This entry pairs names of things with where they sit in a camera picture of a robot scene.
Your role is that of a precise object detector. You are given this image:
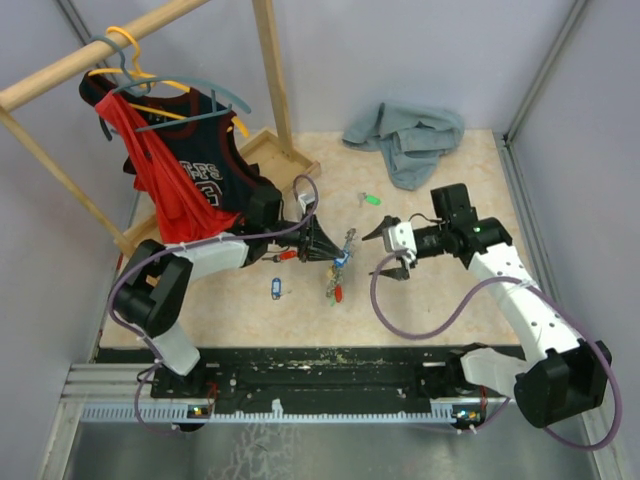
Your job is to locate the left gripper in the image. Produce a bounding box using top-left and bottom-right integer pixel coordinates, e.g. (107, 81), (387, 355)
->
(265, 210), (345, 263)

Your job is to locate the key with red tag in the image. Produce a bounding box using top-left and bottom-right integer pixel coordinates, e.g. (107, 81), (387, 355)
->
(263, 251), (297, 263)

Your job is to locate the keyring chain with keys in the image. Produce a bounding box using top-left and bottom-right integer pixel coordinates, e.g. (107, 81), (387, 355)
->
(322, 227), (359, 307)

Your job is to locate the key with green tag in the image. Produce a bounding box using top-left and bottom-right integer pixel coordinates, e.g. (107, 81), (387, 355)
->
(357, 192), (381, 207)

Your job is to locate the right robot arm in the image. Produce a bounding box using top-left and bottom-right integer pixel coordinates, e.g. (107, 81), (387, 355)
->
(364, 183), (611, 428)

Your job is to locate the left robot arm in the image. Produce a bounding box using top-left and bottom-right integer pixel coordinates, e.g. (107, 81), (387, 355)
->
(109, 186), (344, 397)

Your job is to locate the wooden clothes rack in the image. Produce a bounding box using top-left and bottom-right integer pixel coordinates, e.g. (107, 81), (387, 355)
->
(0, 0), (322, 274)

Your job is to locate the light blue denim cloth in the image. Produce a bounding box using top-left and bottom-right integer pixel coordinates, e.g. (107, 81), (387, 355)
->
(342, 101), (465, 191)

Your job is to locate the red shirt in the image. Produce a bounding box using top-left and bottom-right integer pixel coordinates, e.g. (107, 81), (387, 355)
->
(95, 93), (244, 244)

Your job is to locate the navy basketball jersey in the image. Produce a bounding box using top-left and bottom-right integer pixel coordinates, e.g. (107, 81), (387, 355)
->
(78, 69), (281, 225)

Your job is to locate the teal clothes hanger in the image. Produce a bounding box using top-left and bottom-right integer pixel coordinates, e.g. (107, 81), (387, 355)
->
(88, 33), (252, 142)

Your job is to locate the yellow clothes hanger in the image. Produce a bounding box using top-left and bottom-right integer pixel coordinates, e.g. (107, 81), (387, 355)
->
(88, 26), (251, 133)

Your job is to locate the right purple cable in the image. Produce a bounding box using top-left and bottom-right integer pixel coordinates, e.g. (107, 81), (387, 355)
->
(368, 252), (624, 453)

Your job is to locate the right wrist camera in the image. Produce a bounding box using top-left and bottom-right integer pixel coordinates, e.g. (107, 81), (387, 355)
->
(382, 221), (417, 267)

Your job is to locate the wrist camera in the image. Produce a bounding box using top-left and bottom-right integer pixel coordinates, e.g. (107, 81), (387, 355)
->
(382, 221), (417, 267)
(297, 193), (316, 215)

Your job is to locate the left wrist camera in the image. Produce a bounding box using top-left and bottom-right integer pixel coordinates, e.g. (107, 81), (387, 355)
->
(297, 193), (316, 215)

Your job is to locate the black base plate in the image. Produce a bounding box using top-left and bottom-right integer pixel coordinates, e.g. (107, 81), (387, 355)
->
(95, 346), (500, 421)

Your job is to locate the white cable duct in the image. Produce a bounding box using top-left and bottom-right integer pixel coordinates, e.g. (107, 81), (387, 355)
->
(79, 402), (486, 424)

